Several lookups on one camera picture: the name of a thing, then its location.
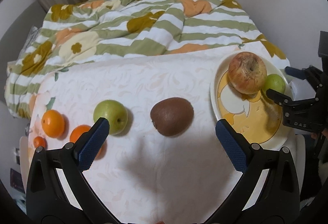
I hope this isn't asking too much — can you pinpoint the large oval orange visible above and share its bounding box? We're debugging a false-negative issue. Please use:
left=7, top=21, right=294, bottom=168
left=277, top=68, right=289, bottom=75
left=41, top=110, right=65, bottom=137

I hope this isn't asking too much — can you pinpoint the striped floral blanket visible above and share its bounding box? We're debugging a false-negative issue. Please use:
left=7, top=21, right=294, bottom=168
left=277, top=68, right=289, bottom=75
left=4, top=0, right=291, bottom=118

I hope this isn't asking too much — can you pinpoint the medium orange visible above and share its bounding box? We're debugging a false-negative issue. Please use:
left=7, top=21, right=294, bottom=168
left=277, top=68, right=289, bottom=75
left=70, top=125, right=105, bottom=160

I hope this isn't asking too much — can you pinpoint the white floral tablecloth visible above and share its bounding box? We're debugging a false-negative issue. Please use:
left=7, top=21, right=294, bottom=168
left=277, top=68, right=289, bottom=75
left=20, top=53, right=305, bottom=224

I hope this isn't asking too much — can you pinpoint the small orange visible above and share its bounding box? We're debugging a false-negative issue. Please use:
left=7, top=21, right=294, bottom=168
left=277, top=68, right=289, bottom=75
left=33, top=136, right=47, bottom=150

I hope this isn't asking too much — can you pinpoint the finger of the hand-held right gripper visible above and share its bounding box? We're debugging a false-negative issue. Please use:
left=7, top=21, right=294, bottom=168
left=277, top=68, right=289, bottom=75
left=285, top=66, right=324, bottom=90
left=265, top=88, right=318, bottom=113

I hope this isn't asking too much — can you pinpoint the small green fruit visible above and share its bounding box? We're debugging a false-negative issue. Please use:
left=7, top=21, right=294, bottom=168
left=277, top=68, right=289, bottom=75
left=262, top=74, right=286, bottom=97

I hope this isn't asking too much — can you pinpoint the grey patterned pillow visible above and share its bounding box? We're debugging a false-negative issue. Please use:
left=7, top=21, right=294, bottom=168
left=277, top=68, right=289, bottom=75
left=24, top=26, right=41, bottom=53

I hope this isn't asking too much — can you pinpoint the grey headboard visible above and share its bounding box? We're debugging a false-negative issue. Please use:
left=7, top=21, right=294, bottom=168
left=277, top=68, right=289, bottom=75
left=0, top=0, right=50, bottom=65

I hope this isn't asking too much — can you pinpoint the large green apple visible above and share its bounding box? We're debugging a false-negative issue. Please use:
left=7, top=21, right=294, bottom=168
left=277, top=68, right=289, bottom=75
left=93, top=100, right=129, bottom=136

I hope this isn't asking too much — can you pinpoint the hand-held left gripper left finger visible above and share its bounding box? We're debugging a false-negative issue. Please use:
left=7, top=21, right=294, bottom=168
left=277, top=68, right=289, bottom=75
left=26, top=117, right=116, bottom=224

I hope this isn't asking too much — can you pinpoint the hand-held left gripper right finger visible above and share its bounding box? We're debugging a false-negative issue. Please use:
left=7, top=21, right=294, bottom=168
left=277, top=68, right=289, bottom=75
left=207, top=119, right=300, bottom=224

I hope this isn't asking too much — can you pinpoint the brown kiwi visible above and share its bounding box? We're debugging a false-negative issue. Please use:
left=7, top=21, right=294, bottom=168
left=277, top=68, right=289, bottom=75
left=150, top=97, right=194, bottom=136

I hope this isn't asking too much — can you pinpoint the white and yellow plate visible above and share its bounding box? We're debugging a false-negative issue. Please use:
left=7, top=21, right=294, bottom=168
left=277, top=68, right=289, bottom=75
left=210, top=51, right=296, bottom=151

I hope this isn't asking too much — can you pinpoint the red and yellow apple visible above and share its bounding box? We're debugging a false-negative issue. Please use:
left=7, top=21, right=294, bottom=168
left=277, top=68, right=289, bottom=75
left=228, top=52, right=267, bottom=94

